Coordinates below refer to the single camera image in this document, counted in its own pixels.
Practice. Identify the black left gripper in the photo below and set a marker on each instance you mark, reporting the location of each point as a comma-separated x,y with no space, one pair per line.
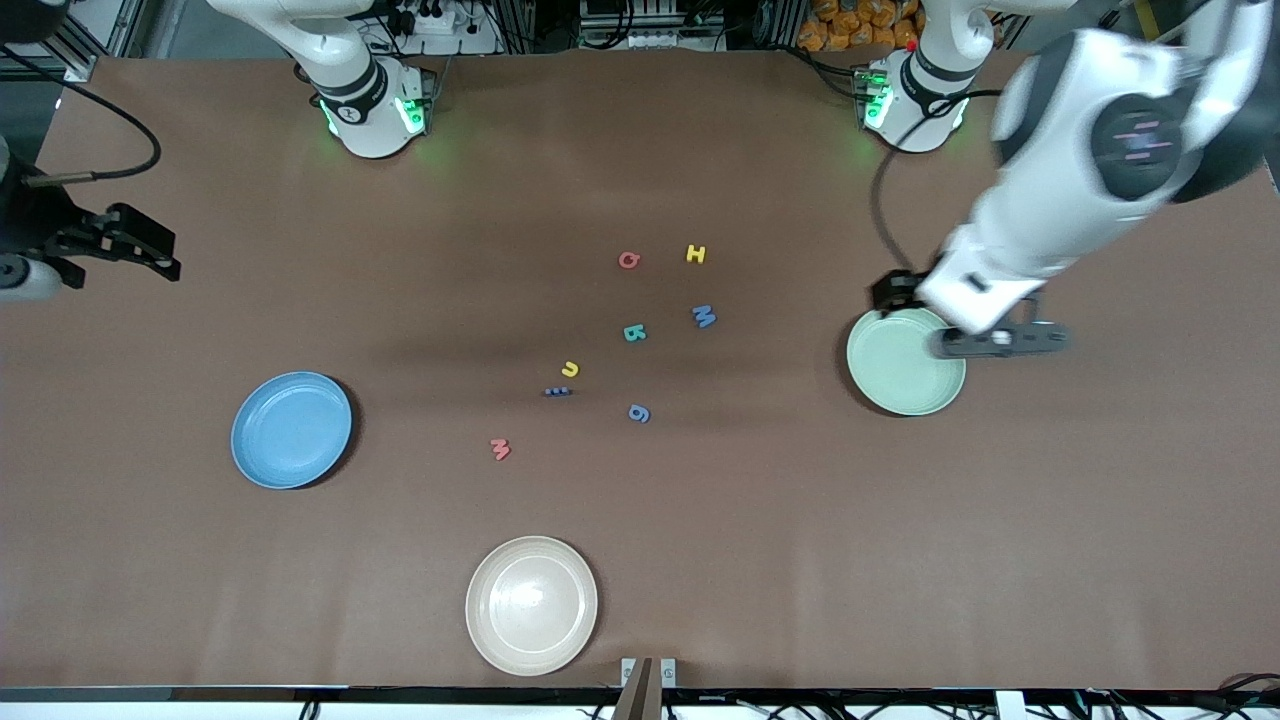
893,291

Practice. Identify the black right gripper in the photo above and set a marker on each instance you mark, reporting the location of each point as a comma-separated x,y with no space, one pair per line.
28,219

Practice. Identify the yellow letter H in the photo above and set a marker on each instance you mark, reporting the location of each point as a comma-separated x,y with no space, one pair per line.
696,254

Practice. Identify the teal letter B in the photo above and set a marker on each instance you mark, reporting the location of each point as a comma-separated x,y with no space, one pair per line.
634,332

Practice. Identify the red letter Q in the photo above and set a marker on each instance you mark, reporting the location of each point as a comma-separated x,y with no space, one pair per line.
620,261

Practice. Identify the blue letter g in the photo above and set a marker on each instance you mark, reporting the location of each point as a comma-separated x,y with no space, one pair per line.
639,413

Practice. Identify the red letter m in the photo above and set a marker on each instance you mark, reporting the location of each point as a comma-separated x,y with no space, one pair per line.
500,450

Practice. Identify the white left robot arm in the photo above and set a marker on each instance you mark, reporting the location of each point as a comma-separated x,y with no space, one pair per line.
1060,150

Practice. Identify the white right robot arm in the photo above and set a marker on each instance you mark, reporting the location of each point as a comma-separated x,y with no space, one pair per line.
365,90

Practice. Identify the green plate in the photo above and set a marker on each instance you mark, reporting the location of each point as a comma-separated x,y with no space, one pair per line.
900,375

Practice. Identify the blue plate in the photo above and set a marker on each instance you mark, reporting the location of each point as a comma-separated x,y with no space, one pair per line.
290,430

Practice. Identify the orange bags pile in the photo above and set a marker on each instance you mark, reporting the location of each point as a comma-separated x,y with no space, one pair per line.
850,25

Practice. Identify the black equipment rack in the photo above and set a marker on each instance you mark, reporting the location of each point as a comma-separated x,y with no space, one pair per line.
650,12

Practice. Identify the white power strip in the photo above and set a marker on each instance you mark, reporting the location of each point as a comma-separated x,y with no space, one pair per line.
440,22

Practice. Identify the beige plate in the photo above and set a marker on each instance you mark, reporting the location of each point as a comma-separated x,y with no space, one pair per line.
530,605

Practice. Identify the aluminium frame profile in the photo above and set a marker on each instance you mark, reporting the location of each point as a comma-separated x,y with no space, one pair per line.
85,55

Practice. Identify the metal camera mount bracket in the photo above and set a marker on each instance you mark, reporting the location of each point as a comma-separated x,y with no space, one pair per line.
645,690

